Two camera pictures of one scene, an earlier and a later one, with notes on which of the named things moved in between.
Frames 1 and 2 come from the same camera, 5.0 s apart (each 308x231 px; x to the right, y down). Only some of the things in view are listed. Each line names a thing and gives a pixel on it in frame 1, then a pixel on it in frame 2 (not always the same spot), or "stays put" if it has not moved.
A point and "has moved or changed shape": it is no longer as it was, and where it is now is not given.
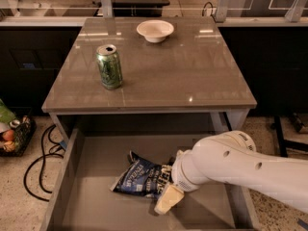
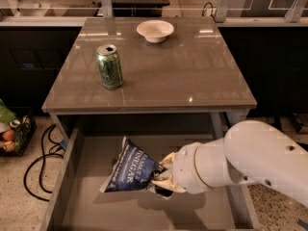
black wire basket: [22, 137] stays put
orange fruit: [9, 135] stays put
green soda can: [110, 66] stays put
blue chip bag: [142, 178] has moved or changed shape
